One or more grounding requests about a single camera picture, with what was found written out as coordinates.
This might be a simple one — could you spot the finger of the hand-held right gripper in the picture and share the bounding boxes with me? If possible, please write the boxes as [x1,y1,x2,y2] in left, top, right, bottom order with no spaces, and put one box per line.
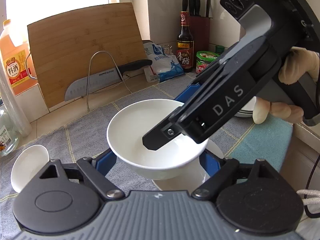
[142,106,187,152]
[175,55,225,103]

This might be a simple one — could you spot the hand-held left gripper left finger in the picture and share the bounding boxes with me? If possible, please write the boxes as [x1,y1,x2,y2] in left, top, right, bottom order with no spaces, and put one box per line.
[39,148,125,201]

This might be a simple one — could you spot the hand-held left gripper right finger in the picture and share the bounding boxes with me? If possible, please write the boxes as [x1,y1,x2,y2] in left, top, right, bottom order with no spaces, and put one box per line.
[191,150,280,198]

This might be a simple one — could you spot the white plate two fruit prints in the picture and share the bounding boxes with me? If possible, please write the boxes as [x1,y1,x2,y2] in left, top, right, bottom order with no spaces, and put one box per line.
[240,97,258,112]

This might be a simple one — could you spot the plain white bowl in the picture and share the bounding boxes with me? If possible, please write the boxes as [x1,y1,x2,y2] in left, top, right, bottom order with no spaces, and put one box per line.
[107,99,210,180]

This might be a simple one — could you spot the large white bowl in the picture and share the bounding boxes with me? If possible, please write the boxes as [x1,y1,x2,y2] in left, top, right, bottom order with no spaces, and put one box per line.
[152,139,225,192]

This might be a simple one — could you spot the person's right hand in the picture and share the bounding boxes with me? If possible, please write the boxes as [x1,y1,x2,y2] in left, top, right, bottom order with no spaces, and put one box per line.
[252,47,320,125]

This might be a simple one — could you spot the white blue salt bag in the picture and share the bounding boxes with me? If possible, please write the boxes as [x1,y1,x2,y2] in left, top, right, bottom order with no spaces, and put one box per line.
[143,41,186,83]

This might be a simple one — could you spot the green lid sauce jar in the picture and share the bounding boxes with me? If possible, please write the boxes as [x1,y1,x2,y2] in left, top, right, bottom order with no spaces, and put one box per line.
[196,51,222,75]

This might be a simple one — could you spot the dark vinegar bottle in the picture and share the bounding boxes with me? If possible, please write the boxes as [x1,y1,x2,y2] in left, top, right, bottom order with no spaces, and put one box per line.
[177,11,195,73]

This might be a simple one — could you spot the grey checked cloth teal patch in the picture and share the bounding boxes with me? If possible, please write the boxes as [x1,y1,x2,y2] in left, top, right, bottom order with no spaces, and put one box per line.
[0,79,293,240]

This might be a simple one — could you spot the white plastic packet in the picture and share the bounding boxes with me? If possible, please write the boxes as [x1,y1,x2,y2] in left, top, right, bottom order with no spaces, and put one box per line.
[144,65,160,83]

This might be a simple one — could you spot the red knife block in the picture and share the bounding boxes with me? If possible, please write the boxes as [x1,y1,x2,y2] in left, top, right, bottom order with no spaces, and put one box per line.
[188,16,211,53]

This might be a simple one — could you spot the small white dish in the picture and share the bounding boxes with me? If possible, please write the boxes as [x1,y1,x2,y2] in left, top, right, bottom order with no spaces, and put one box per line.
[11,144,50,193]

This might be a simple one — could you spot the clear glass jar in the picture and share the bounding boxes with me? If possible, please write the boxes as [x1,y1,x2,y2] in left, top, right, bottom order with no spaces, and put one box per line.
[0,104,20,158]

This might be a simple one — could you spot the wooden cutting board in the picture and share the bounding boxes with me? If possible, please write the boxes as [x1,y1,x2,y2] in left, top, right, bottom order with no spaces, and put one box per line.
[27,2,148,109]

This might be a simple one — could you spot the orange cooking wine jug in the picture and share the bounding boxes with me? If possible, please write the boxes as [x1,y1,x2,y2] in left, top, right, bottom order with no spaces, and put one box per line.
[0,19,38,96]

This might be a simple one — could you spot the steel santoku knife black handle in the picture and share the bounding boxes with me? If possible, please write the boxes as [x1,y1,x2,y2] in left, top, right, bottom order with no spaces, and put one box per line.
[64,59,153,102]

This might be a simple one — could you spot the metal wire rack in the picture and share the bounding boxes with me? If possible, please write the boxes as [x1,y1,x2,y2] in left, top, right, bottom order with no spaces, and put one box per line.
[86,51,133,112]

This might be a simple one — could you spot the black cable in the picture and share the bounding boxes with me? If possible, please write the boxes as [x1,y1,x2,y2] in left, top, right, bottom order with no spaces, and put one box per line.
[305,152,320,218]

